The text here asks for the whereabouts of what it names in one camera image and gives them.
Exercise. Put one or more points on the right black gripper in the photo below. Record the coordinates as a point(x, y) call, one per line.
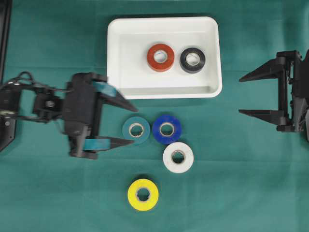
point(297, 71)

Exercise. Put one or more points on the white plastic tray case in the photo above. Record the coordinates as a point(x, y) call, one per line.
point(129, 39)

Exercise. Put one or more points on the black tape roll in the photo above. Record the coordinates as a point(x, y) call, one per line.
point(192, 60)

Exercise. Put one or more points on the teal tape roll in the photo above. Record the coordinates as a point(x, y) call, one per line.
point(130, 123)

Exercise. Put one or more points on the blue tape roll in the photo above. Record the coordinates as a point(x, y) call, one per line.
point(176, 129)

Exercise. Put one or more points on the red tape roll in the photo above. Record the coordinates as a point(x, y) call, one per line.
point(160, 57)

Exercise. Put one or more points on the white tape roll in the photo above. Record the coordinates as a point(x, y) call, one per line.
point(187, 153)

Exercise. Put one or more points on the yellow tape roll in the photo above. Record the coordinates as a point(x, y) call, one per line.
point(136, 202)

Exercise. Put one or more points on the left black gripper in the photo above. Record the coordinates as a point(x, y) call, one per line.
point(77, 110)

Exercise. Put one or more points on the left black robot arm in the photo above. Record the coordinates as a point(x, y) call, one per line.
point(10, 95)

